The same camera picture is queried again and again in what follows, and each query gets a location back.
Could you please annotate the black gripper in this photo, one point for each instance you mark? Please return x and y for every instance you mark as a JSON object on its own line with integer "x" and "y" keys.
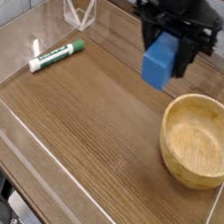
{"x": 194, "y": 22}

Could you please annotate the blue rectangular block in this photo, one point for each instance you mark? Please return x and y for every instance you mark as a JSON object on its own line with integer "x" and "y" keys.
{"x": 158, "y": 61}

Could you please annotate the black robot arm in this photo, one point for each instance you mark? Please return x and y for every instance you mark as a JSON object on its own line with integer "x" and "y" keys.
{"x": 193, "y": 22}

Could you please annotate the brown wooden bowl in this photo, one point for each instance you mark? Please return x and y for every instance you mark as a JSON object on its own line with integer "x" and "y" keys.
{"x": 192, "y": 141}

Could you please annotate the green and white marker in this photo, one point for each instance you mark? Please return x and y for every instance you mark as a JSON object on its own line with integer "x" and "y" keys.
{"x": 39, "y": 62}

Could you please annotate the black table leg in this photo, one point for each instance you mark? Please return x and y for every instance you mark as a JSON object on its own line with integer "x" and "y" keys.
{"x": 6, "y": 189}

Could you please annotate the clear acrylic tray wall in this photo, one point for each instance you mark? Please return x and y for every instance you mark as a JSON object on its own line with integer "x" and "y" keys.
{"x": 79, "y": 139}

